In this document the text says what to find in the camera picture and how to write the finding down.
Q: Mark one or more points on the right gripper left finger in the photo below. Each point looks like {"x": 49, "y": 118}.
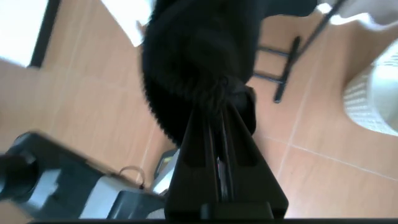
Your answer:
{"x": 192, "y": 186}

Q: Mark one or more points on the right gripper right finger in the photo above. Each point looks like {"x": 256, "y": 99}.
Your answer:
{"x": 255, "y": 186}

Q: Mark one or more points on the black garment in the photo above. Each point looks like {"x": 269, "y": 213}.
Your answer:
{"x": 199, "y": 46}

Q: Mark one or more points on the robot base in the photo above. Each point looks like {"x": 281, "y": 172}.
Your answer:
{"x": 77, "y": 186}

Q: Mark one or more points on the black clothes rack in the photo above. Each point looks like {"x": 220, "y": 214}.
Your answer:
{"x": 287, "y": 62}

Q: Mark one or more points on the white laundry basket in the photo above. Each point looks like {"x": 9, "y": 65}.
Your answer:
{"x": 373, "y": 102}

